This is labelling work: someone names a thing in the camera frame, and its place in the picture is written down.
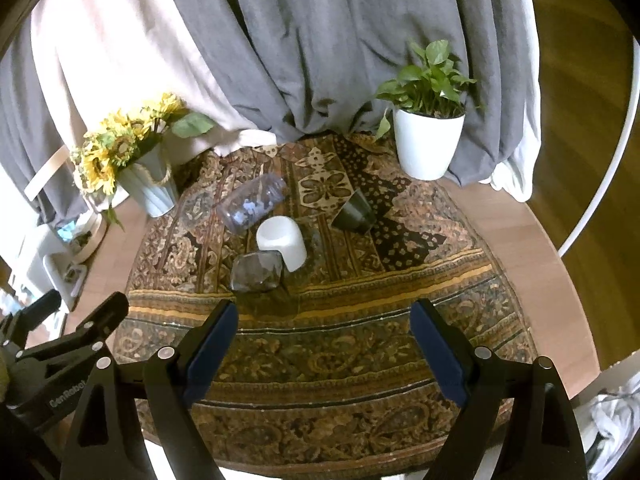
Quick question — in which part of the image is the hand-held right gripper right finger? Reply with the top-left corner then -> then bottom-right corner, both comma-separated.
409,298 -> 588,480

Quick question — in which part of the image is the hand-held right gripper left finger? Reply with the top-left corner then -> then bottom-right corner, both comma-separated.
60,299 -> 240,480

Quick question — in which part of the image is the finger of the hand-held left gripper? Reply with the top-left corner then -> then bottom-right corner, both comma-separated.
15,291 -> 130,368
0,289 -> 62,348

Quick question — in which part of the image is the grey faceted glass cup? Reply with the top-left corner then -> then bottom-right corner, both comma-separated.
230,251 -> 284,295

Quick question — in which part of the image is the white cup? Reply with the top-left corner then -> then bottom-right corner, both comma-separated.
256,215 -> 307,273

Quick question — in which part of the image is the clear glass cup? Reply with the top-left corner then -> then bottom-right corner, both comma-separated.
182,192 -> 217,229
297,215 -> 332,266

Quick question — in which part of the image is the dark green cup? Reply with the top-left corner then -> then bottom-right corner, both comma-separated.
331,189 -> 375,234

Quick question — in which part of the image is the white plastic box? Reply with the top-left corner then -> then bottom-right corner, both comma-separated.
19,225 -> 90,312

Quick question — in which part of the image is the round white container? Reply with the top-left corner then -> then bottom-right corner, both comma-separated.
54,209 -> 109,264

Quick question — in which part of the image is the brown patterned tablecloth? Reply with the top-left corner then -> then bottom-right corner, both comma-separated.
112,131 -> 540,472

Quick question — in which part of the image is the wooden slat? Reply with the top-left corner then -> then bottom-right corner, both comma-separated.
24,145 -> 72,199

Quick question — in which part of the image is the white ribbed vase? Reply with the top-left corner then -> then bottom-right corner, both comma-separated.
119,146 -> 180,219

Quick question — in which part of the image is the clear plastic bottle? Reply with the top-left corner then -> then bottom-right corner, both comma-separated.
216,173 -> 288,234

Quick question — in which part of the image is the crumpled white cloth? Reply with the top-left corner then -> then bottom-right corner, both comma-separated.
574,384 -> 640,480

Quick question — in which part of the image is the sunflower bouquet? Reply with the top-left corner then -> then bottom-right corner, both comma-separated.
69,92 -> 217,231

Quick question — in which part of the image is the white sheer curtain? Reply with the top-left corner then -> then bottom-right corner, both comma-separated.
487,0 -> 545,204

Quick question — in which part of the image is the white plant pot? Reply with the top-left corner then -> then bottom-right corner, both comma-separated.
392,107 -> 467,181

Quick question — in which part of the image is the white curved tube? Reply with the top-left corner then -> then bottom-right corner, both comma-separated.
556,35 -> 640,257

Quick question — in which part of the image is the green pothos plant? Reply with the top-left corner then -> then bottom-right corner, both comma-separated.
374,39 -> 485,141

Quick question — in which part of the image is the beige curtain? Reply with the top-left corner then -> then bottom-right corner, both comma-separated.
30,0 -> 277,162

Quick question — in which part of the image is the grey curtain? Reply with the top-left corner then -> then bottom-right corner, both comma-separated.
0,0 -> 543,226

